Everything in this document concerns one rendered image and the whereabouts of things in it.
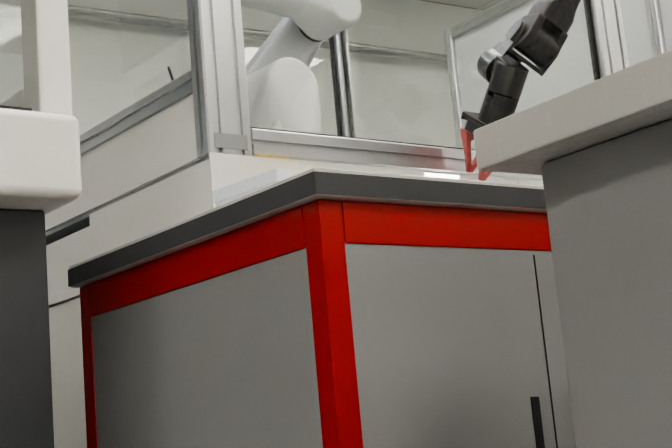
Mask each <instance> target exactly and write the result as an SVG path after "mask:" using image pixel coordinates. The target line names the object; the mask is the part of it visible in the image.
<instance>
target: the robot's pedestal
mask: <svg viewBox="0 0 672 448"><path fill-rule="evenodd" d="M473 134H474V142H475V151H476V160H477V168H478V170H479V171H490V172H504V173H519V174H533V175H542V178H543V186H544V194H545V202H546V210H547V218H548V226H549V234H550V242H551V250H552V258H553V266H554V274H555V282H556V290H557V298H558V306H559V314H560V322H561V330H562V338H563V346H564V354H565V362H566V370H567V378H568V386H569V394H570V402H571V410H572V418H573V426H574V434H575V442H576V448H672V49H671V50H668V51H666V52H664V53H661V54H659V55H656V56H654V57H651V58H649V59H646V60H644V61H642V62H639V63H637V64H634V65H632V66H629V67H627V68H624V69H622V70H620V71H617V72H615V73H612V74H610V75H607V76H605V77H603V78H600V79H598V80H595V81H593V82H590V83H588V84H585V85H583V86H581V87H578V88H576V89H573V90H571V91H568V92H566V93H563V94H561V95H559V96H556V97H554V98H551V99H549V100H546V101H544V102H541V103H539V104H537V105H534V106H532V107H529V108H527V109H524V110H522V111H519V112H517V113H515V114H512V115H510V116H507V117H505V118H502V119H500V120H497V121H495V122H493V123H490V124H488V125H485V126H483V127H480V128H478V129H476V130H474V132H473Z"/></svg>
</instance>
